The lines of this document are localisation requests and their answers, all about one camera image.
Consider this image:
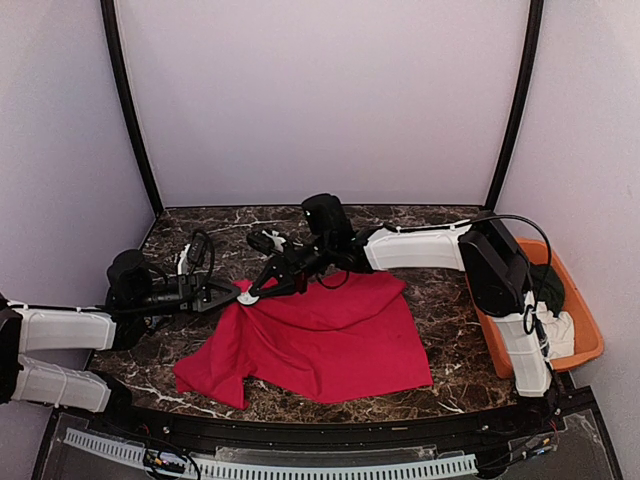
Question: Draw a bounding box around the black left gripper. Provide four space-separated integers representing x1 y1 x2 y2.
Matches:
132 273 241 317

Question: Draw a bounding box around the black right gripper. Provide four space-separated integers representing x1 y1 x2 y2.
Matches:
249 232 333 297

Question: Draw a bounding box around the round brooch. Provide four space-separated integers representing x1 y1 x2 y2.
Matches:
236 291 260 306

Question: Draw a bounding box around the magenta t-shirt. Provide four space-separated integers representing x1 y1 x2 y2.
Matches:
173 272 433 410

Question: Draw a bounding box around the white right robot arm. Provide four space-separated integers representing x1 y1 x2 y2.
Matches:
238 193 552 434

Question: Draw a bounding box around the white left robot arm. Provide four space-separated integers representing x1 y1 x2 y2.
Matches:
1 230 240 436

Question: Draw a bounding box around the dark green garment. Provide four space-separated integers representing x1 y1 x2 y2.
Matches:
529 264 566 317

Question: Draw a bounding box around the white garment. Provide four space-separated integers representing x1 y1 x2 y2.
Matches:
536 302 575 359

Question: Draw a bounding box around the white slotted cable duct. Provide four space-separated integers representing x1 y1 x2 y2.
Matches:
63 428 478 479

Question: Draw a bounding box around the black left frame post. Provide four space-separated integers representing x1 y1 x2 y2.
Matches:
99 0 165 218

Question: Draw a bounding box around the black frame post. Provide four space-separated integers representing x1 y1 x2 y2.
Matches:
99 0 165 218
484 0 545 210

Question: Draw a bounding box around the black front rail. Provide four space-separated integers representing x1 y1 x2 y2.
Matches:
59 373 595 453

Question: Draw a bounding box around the black right frame post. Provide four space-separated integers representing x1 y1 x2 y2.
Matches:
484 0 545 210

